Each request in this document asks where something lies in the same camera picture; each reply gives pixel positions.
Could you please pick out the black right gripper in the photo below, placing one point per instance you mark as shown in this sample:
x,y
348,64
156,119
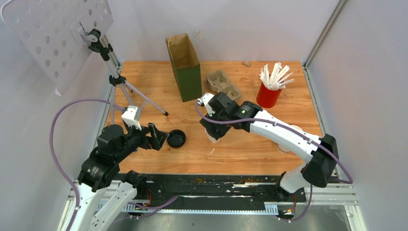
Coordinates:
x,y
209,126

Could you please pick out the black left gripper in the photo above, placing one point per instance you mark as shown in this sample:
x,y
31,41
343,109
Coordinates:
x,y
156,141

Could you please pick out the white paper coffee cup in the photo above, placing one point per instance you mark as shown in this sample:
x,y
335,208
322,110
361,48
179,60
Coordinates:
x,y
212,139

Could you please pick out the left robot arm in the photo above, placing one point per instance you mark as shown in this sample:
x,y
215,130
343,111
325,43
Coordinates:
x,y
100,169

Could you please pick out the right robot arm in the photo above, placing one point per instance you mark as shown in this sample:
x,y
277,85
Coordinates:
x,y
319,154

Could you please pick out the cardboard cup carrier stack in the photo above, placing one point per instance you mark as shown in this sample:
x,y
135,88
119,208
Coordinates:
x,y
218,81

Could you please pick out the red cylindrical straw holder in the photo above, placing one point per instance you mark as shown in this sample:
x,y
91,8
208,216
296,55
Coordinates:
x,y
267,98

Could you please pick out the wrapped white straws bundle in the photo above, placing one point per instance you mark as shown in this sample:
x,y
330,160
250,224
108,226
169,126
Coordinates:
x,y
277,78

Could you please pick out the green paper bag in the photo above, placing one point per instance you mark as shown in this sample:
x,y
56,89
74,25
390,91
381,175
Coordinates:
x,y
185,65

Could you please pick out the white paper cup stack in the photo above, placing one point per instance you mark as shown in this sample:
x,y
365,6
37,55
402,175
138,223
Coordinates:
x,y
284,149

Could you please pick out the white tripod stand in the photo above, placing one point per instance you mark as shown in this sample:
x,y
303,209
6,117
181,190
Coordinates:
x,y
115,79

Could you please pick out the white perforated board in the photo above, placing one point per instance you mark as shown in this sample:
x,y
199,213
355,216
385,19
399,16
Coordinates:
x,y
58,33

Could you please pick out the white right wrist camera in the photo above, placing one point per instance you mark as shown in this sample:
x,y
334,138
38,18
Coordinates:
x,y
204,102

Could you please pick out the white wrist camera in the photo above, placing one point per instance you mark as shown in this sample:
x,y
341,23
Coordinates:
x,y
131,117
204,102

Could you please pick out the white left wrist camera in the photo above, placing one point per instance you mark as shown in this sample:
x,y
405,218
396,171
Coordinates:
x,y
131,117

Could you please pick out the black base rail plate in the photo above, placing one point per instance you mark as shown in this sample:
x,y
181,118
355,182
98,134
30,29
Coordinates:
x,y
214,192

